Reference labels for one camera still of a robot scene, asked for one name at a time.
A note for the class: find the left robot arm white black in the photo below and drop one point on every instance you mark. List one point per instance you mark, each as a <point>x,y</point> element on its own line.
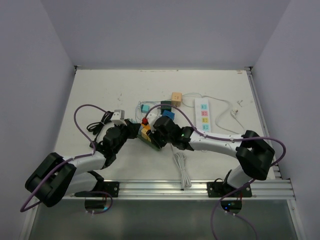
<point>50,181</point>

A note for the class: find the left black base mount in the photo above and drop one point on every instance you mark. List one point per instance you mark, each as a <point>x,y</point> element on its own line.
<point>100,185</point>

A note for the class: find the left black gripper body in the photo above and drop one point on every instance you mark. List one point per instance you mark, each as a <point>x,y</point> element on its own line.
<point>124,137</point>

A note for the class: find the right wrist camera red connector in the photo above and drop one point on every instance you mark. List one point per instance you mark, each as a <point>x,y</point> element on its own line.
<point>149,119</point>

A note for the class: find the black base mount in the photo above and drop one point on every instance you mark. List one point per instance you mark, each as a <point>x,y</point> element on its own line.
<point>100,185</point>
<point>219,188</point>

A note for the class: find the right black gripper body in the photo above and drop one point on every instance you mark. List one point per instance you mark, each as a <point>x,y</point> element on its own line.
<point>169,139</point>

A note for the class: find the aluminium front rail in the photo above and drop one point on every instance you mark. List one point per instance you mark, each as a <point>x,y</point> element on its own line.
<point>171,189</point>

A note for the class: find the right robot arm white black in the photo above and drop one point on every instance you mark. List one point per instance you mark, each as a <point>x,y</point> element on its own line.
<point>253,153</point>

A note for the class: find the white power strip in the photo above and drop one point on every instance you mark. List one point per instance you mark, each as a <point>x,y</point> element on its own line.
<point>202,114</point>

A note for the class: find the dark green dragon charger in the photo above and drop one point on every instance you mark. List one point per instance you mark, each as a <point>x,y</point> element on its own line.
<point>166,105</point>

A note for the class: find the blue cube plug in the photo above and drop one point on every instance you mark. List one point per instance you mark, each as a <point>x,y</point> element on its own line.
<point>168,114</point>

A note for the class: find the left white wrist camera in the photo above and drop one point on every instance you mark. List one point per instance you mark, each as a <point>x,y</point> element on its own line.
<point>118,117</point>

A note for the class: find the green power strip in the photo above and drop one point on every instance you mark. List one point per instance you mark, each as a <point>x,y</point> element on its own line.
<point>149,143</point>

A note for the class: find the teal cube plug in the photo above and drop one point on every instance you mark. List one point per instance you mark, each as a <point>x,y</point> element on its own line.
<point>144,108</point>

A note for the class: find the wooden beige cube plug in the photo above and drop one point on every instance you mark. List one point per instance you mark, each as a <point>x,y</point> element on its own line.
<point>176,99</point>

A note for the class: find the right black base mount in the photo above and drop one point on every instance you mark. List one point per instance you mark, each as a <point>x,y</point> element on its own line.
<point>219,188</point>

